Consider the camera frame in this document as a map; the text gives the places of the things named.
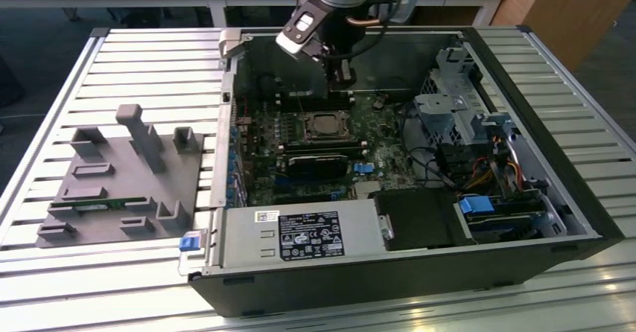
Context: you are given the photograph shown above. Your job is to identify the silver green CPU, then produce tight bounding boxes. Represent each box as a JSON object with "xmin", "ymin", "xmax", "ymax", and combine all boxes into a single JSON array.
[{"xmin": 309, "ymin": 117, "xmax": 345, "ymax": 135}]

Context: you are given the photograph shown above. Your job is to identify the black RAM slot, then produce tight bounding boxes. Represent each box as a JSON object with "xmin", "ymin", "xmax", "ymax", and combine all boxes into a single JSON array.
[
  {"xmin": 284, "ymin": 151, "xmax": 368, "ymax": 157},
  {"xmin": 284, "ymin": 147, "xmax": 368, "ymax": 154},
  {"xmin": 284, "ymin": 141, "xmax": 368, "ymax": 147},
  {"xmin": 277, "ymin": 90, "xmax": 356, "ymax": 98},
  {"xmin": 277, "ymin": 95, "xmax": 356, "ymax": 102},
  {"xmin": 277, "ymin": 103, "xmax": 356, "ymax": 110},
  {"xmin": 277, "ymin": 99, "xmax": 356, "ymax": 106},
  {"xmin": 284, "ymin": 144, "xmax": 368, "ymax": 150}
]

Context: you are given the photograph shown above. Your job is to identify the CPU socket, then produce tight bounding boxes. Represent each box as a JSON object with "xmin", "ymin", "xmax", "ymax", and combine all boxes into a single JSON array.
[{"xmin": 297, "ymin": 110, "xmax": 358, "ymax": 144}]

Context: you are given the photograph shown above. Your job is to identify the silver metal disk bay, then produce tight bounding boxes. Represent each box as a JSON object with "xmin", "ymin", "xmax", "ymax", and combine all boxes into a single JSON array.
[{"xmin": 413, "ymin": 47, "xmax": 509, "ymax": 153}]

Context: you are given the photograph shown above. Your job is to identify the green motherboard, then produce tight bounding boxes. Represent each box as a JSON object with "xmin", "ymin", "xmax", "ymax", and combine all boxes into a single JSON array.
[{"xmin": 229, "ymin": 86, "xmax": 432, "ymax": 209}]

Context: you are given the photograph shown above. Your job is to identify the silver chipset heat sink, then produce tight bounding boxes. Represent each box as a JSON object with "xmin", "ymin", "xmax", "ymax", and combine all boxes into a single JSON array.
[{"xmin": 353, "ymin": 181, "xmax": 385, "ymax": 199}]

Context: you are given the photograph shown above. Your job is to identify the wooden cabinet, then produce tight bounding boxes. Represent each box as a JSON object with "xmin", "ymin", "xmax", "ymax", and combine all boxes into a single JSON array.
[{"xmin": 489, "ymin": 0, "xmax": 636, "ymax": 73}]

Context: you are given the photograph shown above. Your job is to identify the black plastic shroud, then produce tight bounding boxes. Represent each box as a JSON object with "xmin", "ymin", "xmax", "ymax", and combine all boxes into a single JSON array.
[{"xmin": 372, "ymin": 189, "xmax": 472, "ymax": 252}]

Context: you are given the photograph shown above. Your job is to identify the blue disk carrier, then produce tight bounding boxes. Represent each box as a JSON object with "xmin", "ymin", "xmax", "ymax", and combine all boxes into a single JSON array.
[{"xmin": 460, "ymin": 196, "xmax": 495, "ymax": 217}]

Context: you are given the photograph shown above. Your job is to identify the silver power supply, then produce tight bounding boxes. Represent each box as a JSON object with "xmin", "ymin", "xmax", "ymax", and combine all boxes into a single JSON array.
[{"xmin": 212, "ymin": 197, "xmax": 387, "ymax": 275}]

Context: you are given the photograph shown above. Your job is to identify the grey parts rack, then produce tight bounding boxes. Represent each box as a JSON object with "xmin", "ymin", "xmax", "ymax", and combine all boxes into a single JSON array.
[{"xmin": 35, "ymin": 103, "xmax": 209, "ymax": 250}]

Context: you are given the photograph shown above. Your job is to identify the blue plastic latch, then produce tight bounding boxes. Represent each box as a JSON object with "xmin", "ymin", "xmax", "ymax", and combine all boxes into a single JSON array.
[{"xmin": 177, "ymin": 230, "xmax": 207, "ymax": 253}]

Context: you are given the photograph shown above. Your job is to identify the green RAM stick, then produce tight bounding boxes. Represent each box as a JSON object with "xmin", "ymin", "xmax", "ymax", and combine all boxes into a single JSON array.
[{"xmin": 48, "ymin": 196, "xmax": 150, "ymax": 211}]

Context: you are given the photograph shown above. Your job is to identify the black silver PC case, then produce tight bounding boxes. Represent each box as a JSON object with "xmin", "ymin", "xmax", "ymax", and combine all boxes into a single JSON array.
[{"xmin": 186, "ymin": 25, "xmax": 627, "ymax": 319}]

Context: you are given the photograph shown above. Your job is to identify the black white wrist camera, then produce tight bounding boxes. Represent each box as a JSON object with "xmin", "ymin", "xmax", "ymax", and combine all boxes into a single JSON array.
[{"xmin": 274, "ymin": 0, "xmax": 332, "ymax": 64}]

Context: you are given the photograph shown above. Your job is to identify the yellow orange wire bundle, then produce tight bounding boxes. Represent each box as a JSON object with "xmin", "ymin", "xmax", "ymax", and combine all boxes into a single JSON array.
[{"xmin": 464, "ymin": 133, "xmax": 528, "ymax": 199}]

